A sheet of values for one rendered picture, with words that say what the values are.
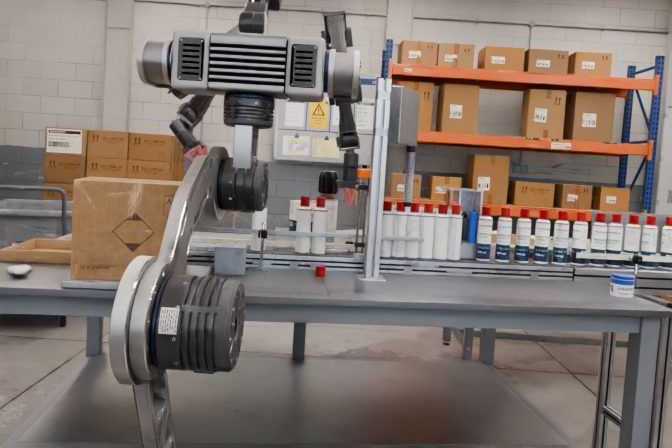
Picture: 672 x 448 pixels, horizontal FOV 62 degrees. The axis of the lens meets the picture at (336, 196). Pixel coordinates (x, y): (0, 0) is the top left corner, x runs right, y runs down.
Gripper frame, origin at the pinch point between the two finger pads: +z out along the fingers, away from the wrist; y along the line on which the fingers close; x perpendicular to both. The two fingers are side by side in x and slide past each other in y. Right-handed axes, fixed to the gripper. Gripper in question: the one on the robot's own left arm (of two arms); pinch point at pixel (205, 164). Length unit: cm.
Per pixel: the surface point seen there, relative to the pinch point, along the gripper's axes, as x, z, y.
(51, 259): 52, 1, -34
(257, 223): -5.6, 29.8, -17.3
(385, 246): -37, 63, -13
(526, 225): -84, 88, -7
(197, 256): 17.1, 27.0, -21.7
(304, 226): -18.1, 40.3, -15.3
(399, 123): -65, 30, -29
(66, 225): 123, -43, 152
